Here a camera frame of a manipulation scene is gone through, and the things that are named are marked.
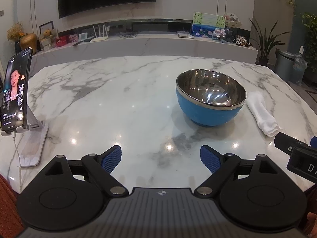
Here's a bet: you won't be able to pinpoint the white charging cable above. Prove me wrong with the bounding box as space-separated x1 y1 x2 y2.
7 132 24 191

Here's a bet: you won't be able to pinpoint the blue steel-lined bowl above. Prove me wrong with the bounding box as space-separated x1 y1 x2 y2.
176 70 247 127

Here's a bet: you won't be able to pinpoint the grey trash bin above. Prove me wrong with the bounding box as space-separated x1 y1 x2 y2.
275 50 296 83

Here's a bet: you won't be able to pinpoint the framed certificate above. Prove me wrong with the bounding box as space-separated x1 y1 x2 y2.
39 20 54 40

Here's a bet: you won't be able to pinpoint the black smartphone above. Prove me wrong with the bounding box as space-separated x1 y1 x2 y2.
1 47 33 134

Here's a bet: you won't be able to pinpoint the dried flower bunch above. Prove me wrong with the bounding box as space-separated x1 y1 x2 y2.
6 22 25 41

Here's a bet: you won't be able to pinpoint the lotus pond painting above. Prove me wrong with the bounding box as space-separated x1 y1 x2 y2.
192 12 226 39

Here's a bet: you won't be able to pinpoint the red box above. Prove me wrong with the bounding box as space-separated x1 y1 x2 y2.
55 36 68 48

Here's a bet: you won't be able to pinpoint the golden vase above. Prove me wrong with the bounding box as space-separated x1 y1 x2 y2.
19 33 38 54

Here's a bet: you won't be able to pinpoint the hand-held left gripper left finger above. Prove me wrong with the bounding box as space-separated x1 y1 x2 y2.
37 146 129 198

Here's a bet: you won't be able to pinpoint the white cloth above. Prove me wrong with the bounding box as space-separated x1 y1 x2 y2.
246 91 283 137

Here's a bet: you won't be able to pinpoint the long-leaf potted plant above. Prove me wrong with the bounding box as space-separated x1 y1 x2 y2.
249 16 290 66

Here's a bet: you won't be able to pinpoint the white phone stand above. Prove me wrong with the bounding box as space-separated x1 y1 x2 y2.
0 104 49 168

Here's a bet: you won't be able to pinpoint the clear plastic bag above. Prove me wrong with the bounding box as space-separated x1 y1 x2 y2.
292 53 307 84

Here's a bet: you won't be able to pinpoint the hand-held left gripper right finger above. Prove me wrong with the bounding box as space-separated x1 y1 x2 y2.
194 145 283 198

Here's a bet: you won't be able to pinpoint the brown teddy bear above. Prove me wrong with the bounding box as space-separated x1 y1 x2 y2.
40 29 53 42

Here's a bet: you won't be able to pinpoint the round painted fan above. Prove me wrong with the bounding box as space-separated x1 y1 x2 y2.
223 13 242 28

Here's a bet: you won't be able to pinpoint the small photo frame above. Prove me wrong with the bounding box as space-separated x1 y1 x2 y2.
212 27 226 42

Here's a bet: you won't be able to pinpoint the black and white toy figures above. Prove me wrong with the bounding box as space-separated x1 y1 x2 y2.
234 35 252 47

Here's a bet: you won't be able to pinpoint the white antenna router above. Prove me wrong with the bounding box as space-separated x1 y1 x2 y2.
85 25 111 42

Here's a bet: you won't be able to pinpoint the green leafy bush plant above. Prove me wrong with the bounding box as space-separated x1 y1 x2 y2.
301 12 317 72

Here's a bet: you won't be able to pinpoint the tangled black cables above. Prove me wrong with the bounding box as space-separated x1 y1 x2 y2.
117 31 139 39

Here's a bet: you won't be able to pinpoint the grey set-top box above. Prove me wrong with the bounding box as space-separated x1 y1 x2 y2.
177 30 194 39

